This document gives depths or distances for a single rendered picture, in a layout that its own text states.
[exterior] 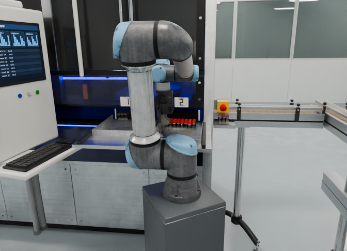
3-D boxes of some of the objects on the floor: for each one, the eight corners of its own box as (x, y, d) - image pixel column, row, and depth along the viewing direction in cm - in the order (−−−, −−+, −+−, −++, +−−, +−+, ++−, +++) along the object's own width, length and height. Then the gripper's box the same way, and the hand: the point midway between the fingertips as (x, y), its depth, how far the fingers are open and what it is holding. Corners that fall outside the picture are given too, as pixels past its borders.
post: (201, 238, 197) (207, -105, 141) (209, 239, 197) (219, -106, 140) (201, 245, 191) (207, -112, 135) (209, 245, 190) (220, -112, 134)
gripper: (171, 92, 133) (172, 133, 139) (173, 88, 143) (174, 127, 149) (154, 92, 134) (155, 132, 140) (157, 88, 144) (158, 127, 150)
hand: (159, 127), depth 144 cm, fingers closed, pressing on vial
